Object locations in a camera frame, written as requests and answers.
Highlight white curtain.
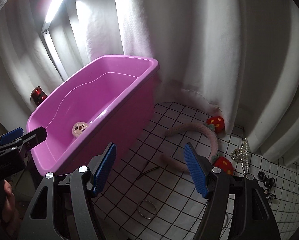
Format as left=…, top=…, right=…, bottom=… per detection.
left=0, top=0, right=299, bottom=166

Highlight black grid white tablecloth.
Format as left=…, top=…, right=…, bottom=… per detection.
left=93, top=102, right=299, bottom=239

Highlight pearl hair claw clip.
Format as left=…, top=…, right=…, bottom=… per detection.
left=231, top=138, right=250, bottom=174

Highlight black hair ties bundle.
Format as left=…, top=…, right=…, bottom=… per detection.
left=256, top=171, right=277, bottom=202

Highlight pink fuzzy strawberry headband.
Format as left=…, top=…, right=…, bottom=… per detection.
left=165, top=116, right=234, bottom=175

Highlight beige plush bear hairclip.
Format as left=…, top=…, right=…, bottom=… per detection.
left=72, top=122, right=89, bottom=138

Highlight red metal bottle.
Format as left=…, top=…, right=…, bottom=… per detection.
left=31, top=86, right=47, bottom=106

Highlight small silver ring bangle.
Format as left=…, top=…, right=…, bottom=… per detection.
left=137, top=200, right=158, bottom=220

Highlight person's left hand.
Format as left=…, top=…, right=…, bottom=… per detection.
left=1, top=180, right=21, bottom=239

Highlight pink plastic bin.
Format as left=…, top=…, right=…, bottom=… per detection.
left=26, top=55, right=159, bottom=175

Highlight black bobby pins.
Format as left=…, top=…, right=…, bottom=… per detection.
left=135, top=166, right=160, bottom=180

